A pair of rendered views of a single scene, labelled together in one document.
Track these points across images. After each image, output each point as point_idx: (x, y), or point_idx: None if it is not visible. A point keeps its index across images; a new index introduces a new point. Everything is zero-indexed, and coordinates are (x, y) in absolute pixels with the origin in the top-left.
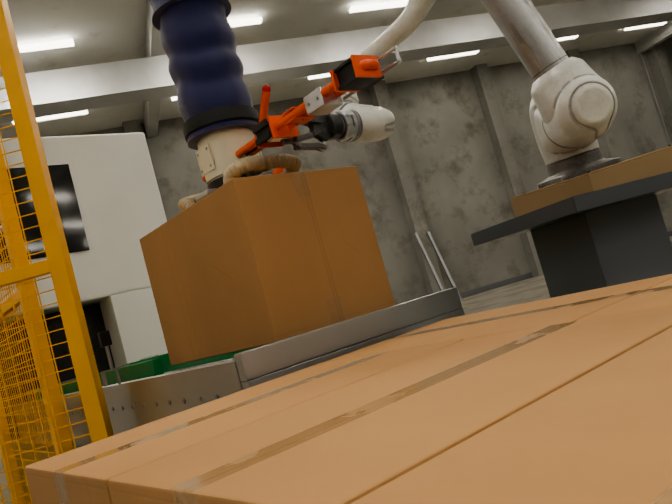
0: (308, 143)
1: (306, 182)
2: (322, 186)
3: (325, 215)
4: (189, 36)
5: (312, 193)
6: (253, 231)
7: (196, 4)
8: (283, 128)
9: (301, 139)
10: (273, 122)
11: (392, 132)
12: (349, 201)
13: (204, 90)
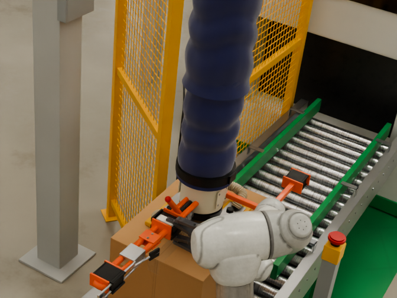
0: (181, 245)
1: (157, 266)
2: (168, 275)
3: (163, 289)
4: (184, 112)
5: (159, 274)
6: None
7: (194, 94)
8: (159, 230)
9: (176, 240)
10: (153, 223)
11: (259, 281)
12: (185, 294)
13: (181, 150)
